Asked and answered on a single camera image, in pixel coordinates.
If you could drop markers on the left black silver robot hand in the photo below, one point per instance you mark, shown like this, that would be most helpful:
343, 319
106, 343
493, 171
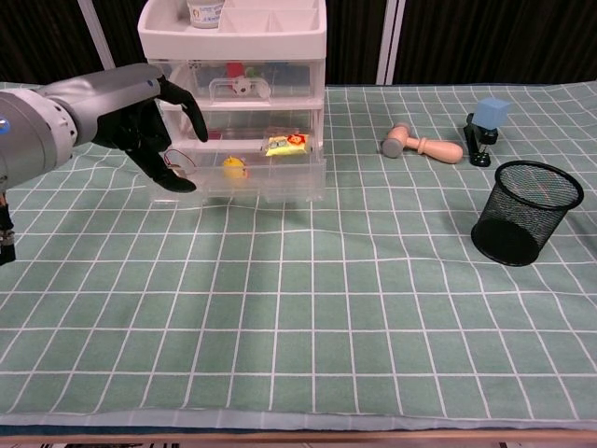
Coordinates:
135, 121

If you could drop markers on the clear drawer with snack packet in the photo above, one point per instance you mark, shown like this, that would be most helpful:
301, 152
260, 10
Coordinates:
280, 179

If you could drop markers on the white cup on drawer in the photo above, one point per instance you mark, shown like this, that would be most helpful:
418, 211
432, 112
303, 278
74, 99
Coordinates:
204, 14

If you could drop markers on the clear drawer with toys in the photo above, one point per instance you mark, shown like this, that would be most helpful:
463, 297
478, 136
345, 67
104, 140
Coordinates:
294, 81

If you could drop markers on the small red item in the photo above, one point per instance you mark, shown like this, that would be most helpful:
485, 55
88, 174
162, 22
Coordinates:
213, 135

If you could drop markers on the small soccer ball toy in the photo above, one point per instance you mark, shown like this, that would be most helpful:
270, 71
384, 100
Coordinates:
242, 87

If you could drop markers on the red toy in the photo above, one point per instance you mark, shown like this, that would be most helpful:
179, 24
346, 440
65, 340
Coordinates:
235, 70

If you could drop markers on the yellow snack packet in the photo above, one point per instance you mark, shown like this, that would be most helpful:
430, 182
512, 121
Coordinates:
287, 145

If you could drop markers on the green checked tablecloth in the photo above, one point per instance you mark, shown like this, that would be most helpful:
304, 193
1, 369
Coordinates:
326, 289

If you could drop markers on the black stapler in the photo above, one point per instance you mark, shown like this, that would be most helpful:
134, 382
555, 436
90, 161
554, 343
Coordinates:
478, 144

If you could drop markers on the blue foam cube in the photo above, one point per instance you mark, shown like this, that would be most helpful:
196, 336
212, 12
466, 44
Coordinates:
490, 114

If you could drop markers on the black mesh pen cup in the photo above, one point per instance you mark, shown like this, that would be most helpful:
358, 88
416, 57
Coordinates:
527, 214

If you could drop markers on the white aluminium post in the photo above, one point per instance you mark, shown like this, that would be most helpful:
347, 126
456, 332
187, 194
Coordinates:
95, 32
391, 42

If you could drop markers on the white drawer cabinet frame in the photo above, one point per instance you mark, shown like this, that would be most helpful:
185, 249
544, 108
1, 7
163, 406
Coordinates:
233, 42

